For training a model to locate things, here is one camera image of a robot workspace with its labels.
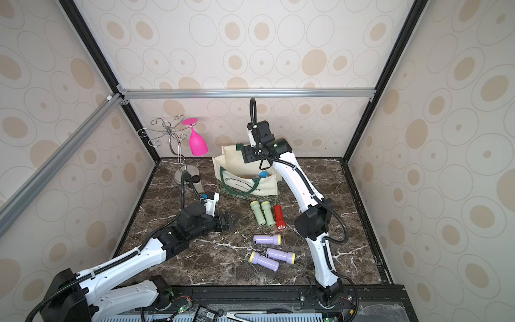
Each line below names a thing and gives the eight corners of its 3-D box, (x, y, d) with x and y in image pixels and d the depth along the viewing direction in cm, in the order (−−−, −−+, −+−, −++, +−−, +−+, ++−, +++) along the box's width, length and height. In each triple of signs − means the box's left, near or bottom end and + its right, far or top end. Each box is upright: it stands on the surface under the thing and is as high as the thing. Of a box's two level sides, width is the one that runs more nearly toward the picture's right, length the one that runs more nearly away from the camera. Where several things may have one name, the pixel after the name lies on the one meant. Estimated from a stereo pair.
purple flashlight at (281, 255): (265, 258, 85) (265, 254, 82) (267, 250, 88) (267, 246, 84) (293, 265, 84) (295, 262, 80) (295, 257, 86) (296, 253, 82)
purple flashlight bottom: (248, 262, 84) (248, 259, 81) (252, 253, 86) (251, 250, 83) (277, 273, 81) (278, 270, 78) (280, 264, 84) (281, 261, 80)
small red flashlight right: (277, 230, 93) (277, 227, 91) (273, 208, 100) (273, 205, 98) (286, 229, 93) (286, 226, 91) (281, 207, 101) (282, 204, 99)
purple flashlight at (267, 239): (253, 245, 89) (253, 242, 86) (253, 238, 91) (253, 234, 88) (280, 245, 89) (281, 242, 86) (279, 238, 91) (280, 234, 88)
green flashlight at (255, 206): (259, 226, 95) (259, 223, 92) (250, 205, 102) (250, 201, 99) (267, 223, 96) (267, 220, 93) (257, 203, 103) (257, 199, 100)
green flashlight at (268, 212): (268, 227, 94) (268, 223, 92) (261, 205, 102) (261, 201, 99) (275, 225, 95) (276, 221, 92) (268, 203, 103) (268, 200, 100)
